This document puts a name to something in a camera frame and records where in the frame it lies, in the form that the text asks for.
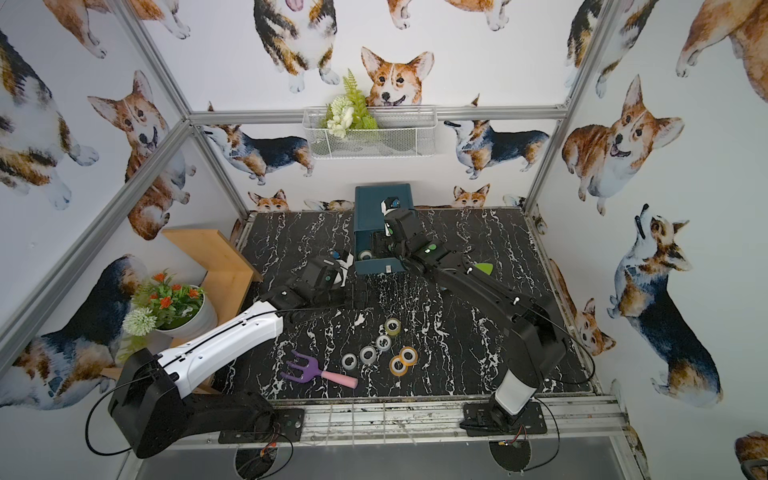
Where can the orange tape roll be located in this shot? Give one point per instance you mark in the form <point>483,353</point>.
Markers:
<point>409,356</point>
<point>397,367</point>

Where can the wooden corner shelf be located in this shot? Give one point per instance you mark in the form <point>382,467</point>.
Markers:
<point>228,275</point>

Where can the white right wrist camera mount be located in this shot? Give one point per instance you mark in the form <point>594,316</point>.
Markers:
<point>390,204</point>

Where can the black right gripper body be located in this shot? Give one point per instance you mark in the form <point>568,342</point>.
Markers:
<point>385,241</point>

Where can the clear white tape roll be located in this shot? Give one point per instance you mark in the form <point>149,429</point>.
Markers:
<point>349,361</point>
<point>384,343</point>
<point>368,355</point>

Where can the teal top drawer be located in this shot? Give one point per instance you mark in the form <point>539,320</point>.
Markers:
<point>383,261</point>

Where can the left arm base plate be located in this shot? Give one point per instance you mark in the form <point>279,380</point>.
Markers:
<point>285,424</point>

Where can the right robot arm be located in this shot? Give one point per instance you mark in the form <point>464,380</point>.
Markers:
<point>535,344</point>

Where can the green toy trowel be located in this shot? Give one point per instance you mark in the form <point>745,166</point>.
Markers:
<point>486,268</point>

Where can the white wire wall basket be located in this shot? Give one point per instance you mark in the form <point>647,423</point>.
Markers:
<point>401,132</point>

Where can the purple pink toy rake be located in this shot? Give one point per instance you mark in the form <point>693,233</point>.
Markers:
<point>310,370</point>

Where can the green fern white flowers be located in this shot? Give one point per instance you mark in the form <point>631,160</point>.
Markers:
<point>348,111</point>

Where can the teal drawer cabinet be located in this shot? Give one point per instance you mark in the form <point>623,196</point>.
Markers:
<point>368,215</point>

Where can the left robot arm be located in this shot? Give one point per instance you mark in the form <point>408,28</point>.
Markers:
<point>155,402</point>

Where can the potted red flower plant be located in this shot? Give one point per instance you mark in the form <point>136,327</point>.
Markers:
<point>178,310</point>

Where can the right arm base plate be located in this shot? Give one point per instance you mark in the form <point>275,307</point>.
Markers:
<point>488,419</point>

